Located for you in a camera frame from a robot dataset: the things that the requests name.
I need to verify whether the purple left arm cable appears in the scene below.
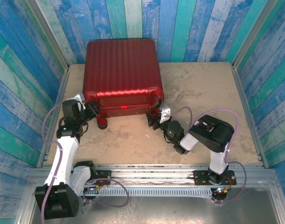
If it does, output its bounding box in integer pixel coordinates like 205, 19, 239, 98
41, 104, 130, 224

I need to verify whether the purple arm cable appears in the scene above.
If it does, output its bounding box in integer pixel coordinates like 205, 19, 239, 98
170, 106, 248, 204
41, 104, 130, 224

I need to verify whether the aluminium mounting rail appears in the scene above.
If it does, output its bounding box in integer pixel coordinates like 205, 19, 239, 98
28, 164, 278, 185

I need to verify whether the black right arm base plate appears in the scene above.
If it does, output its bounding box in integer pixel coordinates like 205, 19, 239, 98
193, 169, 237, 186

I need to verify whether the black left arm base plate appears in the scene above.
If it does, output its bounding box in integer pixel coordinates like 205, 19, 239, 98
95, 169, 112, 186

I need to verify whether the steel sheet panel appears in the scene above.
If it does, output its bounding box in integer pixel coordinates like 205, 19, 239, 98
16, 186, 285, 224

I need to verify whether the white slotted cable duct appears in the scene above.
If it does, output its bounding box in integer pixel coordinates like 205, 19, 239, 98
80, 188, 214, 196

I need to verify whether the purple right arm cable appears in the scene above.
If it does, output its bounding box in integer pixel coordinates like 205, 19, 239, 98
170, 106, 248, 204

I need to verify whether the aluminium frame post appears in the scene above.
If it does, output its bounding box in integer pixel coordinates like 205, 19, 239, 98
25, 0, 70, 70
232, 0, 279, 68

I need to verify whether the red hard-shell suitcase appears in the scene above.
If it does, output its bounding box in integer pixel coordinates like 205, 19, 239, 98
83, 38, 165, 129

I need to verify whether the small circuit board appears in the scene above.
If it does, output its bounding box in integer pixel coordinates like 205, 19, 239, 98
84, 185, 103, 194
213, 186, 231, 194

